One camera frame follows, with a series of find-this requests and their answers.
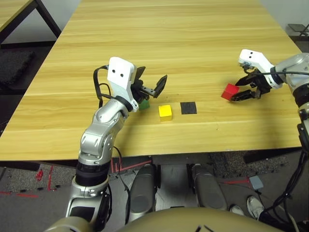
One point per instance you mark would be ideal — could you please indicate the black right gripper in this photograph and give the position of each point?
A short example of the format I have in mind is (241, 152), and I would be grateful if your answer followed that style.
(262, 85)

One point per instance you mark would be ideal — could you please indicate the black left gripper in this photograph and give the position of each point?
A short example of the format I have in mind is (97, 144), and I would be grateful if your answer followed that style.
(140, 91)

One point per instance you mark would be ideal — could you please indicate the red wooden block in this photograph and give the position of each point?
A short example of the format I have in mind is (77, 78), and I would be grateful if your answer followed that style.
(228, 91)

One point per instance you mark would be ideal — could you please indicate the green wooden block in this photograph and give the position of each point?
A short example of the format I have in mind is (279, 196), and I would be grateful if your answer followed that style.
(144, 105)

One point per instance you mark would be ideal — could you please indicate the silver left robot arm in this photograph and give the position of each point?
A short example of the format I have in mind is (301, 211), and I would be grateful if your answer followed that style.
(101, 130)

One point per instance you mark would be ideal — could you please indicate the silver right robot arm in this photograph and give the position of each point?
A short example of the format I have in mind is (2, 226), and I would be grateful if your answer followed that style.
(297, 72)

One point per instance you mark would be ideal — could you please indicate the yellow wooden block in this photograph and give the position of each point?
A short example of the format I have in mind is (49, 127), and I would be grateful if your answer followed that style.
(165, 112)

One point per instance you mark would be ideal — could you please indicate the black square pad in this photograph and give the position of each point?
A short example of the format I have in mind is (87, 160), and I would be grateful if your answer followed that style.
(188, 108)

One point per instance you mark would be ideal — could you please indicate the speckled black floor mat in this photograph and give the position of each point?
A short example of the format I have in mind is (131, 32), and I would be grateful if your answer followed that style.
(241, 164)

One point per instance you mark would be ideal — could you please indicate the black floor mat red lines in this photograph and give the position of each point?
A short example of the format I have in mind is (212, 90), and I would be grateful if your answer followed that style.
(131, 164)

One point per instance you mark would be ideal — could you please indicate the grey foot pedal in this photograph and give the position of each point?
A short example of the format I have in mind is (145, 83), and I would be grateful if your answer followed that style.
(256, 183)

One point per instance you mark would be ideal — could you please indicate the grey right robot leg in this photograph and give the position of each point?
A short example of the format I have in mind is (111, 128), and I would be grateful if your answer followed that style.
(208, 188)

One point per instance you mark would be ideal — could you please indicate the grey robot leg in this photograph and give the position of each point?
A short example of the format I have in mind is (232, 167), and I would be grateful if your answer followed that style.
(208, 188)
(142, 191)

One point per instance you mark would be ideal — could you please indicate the grey left robot leg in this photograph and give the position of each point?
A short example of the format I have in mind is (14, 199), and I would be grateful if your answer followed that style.
(142, 191)

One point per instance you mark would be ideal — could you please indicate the white bystander shoe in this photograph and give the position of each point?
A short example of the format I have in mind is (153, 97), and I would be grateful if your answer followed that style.
(237, 210)
(255, 207)

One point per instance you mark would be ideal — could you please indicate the black foam floor mat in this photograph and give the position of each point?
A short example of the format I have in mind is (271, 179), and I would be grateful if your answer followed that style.
(14, 64)

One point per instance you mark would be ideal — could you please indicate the black bystander trouser leg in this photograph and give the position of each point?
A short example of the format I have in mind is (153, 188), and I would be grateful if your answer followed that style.
(277, 222)

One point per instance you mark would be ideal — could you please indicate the tan robot torso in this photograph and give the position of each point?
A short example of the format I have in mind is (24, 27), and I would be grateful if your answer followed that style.
(169, 221)

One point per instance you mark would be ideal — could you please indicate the wooden side table black legs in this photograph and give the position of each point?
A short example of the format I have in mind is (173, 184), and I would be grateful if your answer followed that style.
(12, 9)

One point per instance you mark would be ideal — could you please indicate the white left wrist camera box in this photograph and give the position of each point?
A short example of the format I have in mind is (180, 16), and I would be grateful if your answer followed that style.
(120, 72)

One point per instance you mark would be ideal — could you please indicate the black table frame bar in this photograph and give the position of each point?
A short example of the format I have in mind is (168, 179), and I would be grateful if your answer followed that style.
(270, 155)

